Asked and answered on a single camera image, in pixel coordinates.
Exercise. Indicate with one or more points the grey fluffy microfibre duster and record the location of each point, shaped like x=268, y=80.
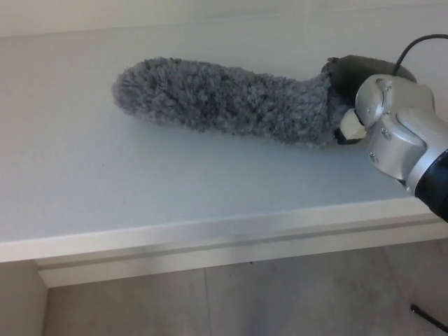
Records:
x=227, y=98

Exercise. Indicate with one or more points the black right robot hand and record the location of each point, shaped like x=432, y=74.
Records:
x=353, y=77

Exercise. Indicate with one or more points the white built-in shelf unit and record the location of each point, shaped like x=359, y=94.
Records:
x=140, y=210

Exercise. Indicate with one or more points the thin black rod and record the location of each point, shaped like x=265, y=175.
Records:
x=428, y=316

